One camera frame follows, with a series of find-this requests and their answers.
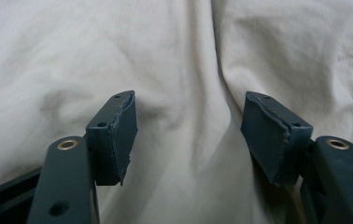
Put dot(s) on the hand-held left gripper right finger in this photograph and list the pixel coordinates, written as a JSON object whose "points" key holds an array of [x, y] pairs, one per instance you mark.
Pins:
{"points": [[268, 137]]}

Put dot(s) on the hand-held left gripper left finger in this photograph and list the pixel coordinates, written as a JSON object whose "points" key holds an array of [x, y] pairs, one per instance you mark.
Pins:
{"points": [[115, 140]]}

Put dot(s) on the beige shorts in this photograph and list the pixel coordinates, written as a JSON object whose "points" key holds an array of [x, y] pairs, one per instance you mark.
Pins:
{"points": [[165, 56]]}

